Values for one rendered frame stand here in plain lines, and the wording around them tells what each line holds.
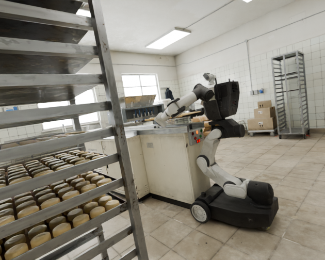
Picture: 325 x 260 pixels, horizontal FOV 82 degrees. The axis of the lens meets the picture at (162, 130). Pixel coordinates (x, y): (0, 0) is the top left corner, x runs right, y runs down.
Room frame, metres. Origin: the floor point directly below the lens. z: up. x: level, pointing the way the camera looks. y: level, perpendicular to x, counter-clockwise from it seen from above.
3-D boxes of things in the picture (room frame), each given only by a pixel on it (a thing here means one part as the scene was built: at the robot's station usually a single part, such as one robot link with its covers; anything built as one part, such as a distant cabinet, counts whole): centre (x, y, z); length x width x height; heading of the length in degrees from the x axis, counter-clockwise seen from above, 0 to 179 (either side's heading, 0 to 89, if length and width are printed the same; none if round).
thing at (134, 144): (2.86, 0.63, 0.42); 1.28 x 0.72 x 0.84; 46
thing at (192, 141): (1.93, -0.34, 0.77); 0.24 x 0.04 x 0.14; 136
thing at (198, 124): (2.71, 0.27, 0.87); 2.01 x 0.03 x 0.07; 46
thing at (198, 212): (1.67, -0.22, 0.10); 0.20 x 0.05 x 0.20; 46
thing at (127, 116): (2.53, 0.29, 1.01); 0.72 x 0.33 x 0.34; 136
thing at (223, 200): (1.69, -0.58, 0.19); 0.64 x 0.52 x 0.33; 46
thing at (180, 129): (2.50, 0.47, 0.87); 2.01 x 0.03 x 0.07; 46
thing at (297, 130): (4.22, -2.96, 0.93); 0.64 x 0.51 x 1.78; 133
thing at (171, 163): (2.18, -0.07, 0.45); 0.70 x 0.34 x 0.90; 46
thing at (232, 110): (1.71, -0.56, 1.10); 0.34 x 0.30 x 0.36; 136
